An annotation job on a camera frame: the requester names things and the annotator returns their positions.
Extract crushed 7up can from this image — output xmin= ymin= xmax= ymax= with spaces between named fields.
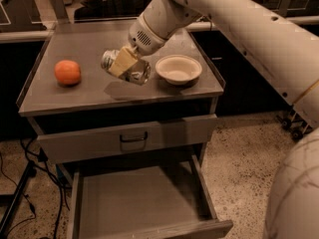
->
xmin=101 ymin=50 xmax=151 ymax=86

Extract black floor cables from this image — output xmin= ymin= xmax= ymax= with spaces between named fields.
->
xmin=0 ymin=137 xmax=71 ymax=239

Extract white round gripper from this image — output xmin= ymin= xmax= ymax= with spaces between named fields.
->
xmin=109 ymin=15 xmax=165 ymax=78

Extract white counter rail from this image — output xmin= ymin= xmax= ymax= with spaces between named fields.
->
xmin=0 ymin=16 xmax=319 ymax=44

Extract open grey middle drawer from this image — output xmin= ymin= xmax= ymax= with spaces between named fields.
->
xmin=67 ymin=154 xmax=233 ymax=239

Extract black tripod leg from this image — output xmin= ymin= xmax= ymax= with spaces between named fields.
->
xmin=0 ymin=161 xmax=34 ymax=239

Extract white paper bowl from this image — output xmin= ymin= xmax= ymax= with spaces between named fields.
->
xmin=156 ymin=55 xmax=202 ymax=86

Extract orange fruit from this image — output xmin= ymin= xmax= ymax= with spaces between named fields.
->
xmin=54 ymin=60 xmax=82 ymax=86

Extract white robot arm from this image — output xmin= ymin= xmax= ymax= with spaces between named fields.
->
xmin=129 ymin=0 xmax=319 ymax=239

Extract grey metal drawer cabinet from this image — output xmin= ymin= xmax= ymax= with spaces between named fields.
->
xmin=15 ymin=16 xmax=233 ymax=239

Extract closed top drawer with handle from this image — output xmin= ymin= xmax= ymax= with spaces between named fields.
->
xmin=38 ymin=115 xmax=216 ymax=163

